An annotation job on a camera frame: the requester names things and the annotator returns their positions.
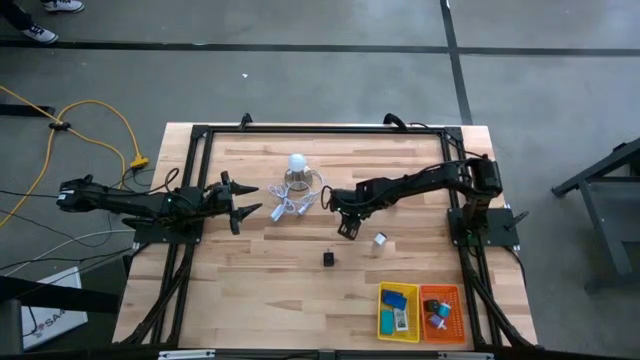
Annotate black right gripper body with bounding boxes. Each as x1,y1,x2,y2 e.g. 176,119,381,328
330,187,374,224

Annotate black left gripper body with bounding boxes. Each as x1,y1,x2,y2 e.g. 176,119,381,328
212,170,240,236

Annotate blue box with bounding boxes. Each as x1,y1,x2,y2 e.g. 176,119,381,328
382,289,408,312

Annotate yellow plastic basket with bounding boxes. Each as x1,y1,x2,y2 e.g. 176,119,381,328
376,281,422,345

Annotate orange plastic basket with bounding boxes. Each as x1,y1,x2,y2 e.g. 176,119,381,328
418,283,467,346

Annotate black metal bar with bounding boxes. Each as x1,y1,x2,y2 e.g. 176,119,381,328
0,103,56,119
0,274,121,316

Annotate white printed sign board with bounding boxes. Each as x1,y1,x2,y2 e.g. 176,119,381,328
19,266,89,351

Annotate black metal stand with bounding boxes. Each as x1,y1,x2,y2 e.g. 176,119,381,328
551,137,640,294

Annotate person's white shoe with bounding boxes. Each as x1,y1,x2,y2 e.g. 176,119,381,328
40,0,85,14
22,23,60,45

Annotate person's leg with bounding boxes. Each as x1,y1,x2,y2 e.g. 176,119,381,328
0,0,36,32

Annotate white charging cable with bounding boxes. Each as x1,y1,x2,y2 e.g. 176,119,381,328
267,168,326,223

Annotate black aluminium table frame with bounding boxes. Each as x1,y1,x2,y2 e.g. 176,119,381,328
112,122,539,351

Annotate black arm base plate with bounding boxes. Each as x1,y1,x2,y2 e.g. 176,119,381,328
447,207,521,249
133,219,205,246

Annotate yellow extension cord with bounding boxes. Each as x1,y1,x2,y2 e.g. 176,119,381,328
0,84,150,229

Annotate grey floor cable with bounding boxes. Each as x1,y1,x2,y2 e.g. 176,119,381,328
0,228,137,277

